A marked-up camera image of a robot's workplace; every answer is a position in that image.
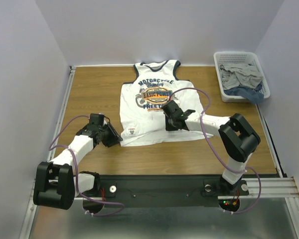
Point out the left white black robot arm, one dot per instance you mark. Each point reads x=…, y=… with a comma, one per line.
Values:
x=59, y=181

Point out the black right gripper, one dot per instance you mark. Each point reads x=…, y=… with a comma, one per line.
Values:
x=170, y=109

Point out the white printed tank top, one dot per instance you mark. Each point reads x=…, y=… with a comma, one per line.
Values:
x=141, y=115

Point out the aluminium front frame rail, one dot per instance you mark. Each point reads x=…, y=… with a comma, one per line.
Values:
x=286, y=188

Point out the aluminium table edge rail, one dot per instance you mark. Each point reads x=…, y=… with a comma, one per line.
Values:
x=61, y=113

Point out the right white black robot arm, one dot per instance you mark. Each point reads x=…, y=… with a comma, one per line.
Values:
x=239, y=138

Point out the white perforated plastic basket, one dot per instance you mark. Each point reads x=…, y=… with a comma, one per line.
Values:
x=239, y=57

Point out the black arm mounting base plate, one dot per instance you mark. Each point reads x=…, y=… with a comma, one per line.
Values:
x=147, y=191

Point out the grey tank top in basket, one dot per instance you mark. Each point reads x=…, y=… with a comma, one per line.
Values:
x=239, y=74

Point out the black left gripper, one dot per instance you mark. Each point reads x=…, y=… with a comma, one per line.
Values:
x=114, y=136

